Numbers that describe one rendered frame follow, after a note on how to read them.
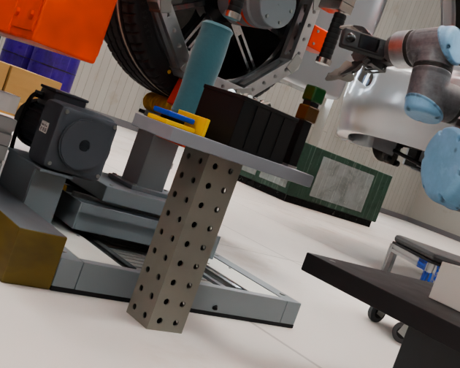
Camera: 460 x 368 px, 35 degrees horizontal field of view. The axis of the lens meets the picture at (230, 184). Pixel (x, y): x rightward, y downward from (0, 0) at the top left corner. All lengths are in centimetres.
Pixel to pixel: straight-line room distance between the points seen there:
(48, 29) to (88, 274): 57
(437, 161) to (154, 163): 103
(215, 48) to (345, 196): 702
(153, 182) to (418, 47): 92
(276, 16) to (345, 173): 681
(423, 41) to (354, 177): 719
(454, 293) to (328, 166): 706
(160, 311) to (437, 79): 82
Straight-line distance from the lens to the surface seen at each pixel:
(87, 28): 175
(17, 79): 661
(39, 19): 170
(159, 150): 225
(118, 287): 183
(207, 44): 196
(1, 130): 180
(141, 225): 213
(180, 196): 168
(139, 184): 224
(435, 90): 173
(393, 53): 182
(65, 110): 193
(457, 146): 143
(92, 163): 197
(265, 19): 202
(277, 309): 216
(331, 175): 864
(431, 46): 176
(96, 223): 206
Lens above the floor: 47
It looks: 3 degrees down
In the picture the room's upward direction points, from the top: 20 degrees clockwise
